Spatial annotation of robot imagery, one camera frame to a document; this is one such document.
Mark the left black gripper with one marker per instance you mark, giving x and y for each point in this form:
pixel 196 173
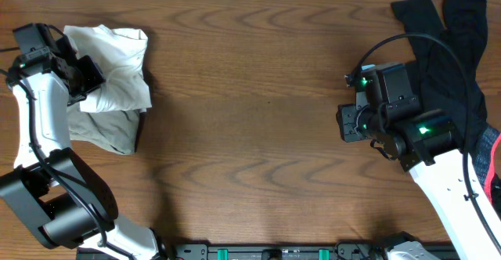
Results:
pixel 93 81

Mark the black garment with red stripe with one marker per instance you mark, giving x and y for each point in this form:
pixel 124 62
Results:
pixel 448 48

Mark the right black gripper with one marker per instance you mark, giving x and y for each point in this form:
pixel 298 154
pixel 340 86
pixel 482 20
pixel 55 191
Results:
pixel 345 116

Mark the white t-shirt with logo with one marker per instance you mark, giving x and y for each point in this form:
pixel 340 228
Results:
pixel 120 54

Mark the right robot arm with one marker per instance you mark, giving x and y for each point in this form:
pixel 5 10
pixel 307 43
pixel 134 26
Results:
pixel 427 145

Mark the folded olive green garment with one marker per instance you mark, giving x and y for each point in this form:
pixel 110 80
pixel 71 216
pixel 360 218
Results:
pixel 114 131

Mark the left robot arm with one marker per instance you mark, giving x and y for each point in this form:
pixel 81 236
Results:
pixel 51 190

